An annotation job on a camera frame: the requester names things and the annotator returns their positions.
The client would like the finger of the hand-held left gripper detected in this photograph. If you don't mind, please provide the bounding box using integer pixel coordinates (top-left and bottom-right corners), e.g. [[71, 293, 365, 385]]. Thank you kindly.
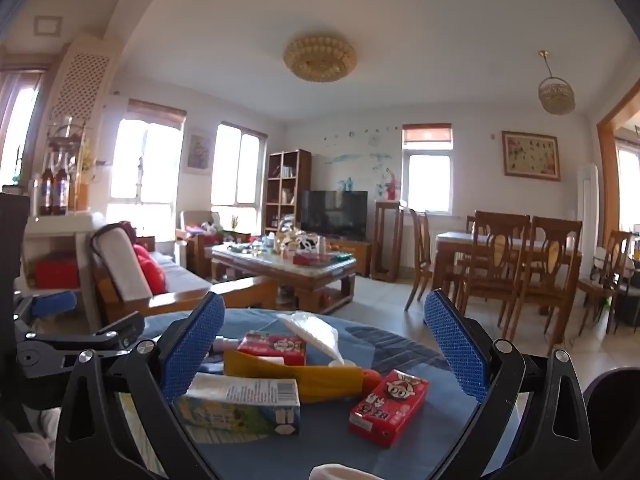
[[14, 291, 78, 333], [17, 310, 146, 378]]

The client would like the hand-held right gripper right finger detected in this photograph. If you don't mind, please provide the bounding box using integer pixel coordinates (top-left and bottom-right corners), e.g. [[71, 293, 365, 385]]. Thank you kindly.
[[424, 289, 601, 480]]

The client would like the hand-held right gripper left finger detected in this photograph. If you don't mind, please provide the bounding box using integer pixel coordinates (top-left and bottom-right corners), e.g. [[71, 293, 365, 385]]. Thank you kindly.
[[54, 291, 226, 480]]

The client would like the green white juice carton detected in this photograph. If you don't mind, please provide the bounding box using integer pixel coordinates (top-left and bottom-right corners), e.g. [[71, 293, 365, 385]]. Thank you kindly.
[[172, 372, 302, 445]]

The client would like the red drink carton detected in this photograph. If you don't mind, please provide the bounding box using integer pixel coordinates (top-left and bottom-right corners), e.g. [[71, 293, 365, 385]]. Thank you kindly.
[[237, 330, 307, 367], [348, 369, 431, 448]]

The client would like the orange tangerine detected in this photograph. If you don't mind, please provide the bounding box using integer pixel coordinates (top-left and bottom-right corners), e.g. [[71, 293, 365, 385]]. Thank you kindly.
[[361, 369, 396, 395]]

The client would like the clear pouch with white cap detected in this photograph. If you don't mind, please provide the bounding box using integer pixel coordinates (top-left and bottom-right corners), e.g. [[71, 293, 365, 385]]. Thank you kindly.
[[276, 311, 360, 367]]

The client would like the yellow wrapper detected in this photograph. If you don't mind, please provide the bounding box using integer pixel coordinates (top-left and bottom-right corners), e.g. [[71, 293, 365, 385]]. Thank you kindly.
[[222, 349, 363, 405]]

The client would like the person's right hand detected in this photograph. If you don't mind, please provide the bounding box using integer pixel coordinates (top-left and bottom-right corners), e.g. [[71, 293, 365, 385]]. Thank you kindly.
[[309, 464, 363, 480]]

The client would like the red box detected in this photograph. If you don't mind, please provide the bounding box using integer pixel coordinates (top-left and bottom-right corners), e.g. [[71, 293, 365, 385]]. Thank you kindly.
[[34, 255, 81, 291]]

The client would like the thick purple white marker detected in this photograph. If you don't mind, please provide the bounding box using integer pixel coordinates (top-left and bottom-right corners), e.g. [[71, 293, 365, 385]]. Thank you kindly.
[[209, 336, 244, 361]]

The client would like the dark bottle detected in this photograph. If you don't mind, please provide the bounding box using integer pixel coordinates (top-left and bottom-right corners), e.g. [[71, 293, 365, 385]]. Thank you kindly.
[[39, 152, 55, 217], [53, 150, 70, 216]]

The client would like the wooden sofa with cushions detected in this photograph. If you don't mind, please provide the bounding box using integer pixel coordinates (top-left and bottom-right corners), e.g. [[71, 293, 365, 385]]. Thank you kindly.
[[90, 220, 278, 331]]

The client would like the red cushion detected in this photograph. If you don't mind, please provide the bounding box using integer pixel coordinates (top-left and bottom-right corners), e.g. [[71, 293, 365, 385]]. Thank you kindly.
[[132, 244, 167, 295]]

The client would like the wooden armchair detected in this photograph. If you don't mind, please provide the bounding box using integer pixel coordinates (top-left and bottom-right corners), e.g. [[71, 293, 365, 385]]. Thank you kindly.
[[175, 210, 221, 276]]

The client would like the wooden dining table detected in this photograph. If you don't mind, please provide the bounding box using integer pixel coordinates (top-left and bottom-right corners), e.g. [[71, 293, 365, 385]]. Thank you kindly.
[[432, 231, 583, 311]]

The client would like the wooden coffee table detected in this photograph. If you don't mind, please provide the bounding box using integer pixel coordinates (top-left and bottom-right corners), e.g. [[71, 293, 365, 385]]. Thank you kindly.
[[210, 240, 357, 316]]

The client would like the wooden television stand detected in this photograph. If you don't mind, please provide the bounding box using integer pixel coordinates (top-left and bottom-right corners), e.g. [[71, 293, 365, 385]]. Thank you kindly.
[[320, 237, 373, 277]]

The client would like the round table with blue cloth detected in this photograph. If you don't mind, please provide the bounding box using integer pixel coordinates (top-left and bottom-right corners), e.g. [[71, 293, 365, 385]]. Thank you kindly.
[[117, 307, 521, 480]]

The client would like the clutter of small items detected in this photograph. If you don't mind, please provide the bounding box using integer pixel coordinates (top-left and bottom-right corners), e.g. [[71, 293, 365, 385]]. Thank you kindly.
[[225, 227, 351, 266]]

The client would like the tall wooden stand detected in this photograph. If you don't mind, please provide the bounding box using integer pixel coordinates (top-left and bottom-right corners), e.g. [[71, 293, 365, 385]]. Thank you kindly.
[[374, 200, 407, 283]]

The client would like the wide window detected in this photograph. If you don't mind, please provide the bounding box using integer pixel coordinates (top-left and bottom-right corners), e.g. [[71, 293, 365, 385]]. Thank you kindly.
[[110, 119, 182, 206]]

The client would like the black television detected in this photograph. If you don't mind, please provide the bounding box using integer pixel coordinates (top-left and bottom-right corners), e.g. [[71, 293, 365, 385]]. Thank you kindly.
[[300, 190, 369, 242]]

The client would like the white lattice panel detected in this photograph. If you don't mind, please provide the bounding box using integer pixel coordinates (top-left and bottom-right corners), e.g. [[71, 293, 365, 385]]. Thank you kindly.
[[50, 35, 121, 126]]

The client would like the tall window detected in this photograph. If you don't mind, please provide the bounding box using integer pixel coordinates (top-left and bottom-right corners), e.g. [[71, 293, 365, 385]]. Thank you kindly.
[[211, 122, 266, 233]]

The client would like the wooden bookshelf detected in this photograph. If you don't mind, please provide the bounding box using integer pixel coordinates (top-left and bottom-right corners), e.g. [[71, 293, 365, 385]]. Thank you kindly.
[[264, 149, 313, 236]]

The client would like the framed floral picture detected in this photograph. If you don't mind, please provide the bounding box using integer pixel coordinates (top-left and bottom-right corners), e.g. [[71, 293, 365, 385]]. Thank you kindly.
[[501, 130, 561, 182]]

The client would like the white standing air conditioner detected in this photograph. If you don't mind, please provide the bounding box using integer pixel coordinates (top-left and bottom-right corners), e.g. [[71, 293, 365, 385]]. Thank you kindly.
[[576, 162, 599, 223]]

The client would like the pendant lamp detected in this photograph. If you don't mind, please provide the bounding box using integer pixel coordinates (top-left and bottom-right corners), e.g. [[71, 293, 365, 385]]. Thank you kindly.
[[538, 50, 576, 116]]

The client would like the round ceiling lamp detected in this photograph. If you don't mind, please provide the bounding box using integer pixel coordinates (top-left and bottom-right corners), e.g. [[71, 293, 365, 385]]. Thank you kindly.
[[283, 34, 358, 82]]

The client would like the small wall picture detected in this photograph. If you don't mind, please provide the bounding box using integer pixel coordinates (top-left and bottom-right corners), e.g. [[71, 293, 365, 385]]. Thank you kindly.
[[186, 131, 213, 176]]

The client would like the wooden doorway frame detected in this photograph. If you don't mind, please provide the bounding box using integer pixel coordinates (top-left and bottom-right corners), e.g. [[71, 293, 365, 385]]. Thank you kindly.
[[595, 77, 640, 256]]

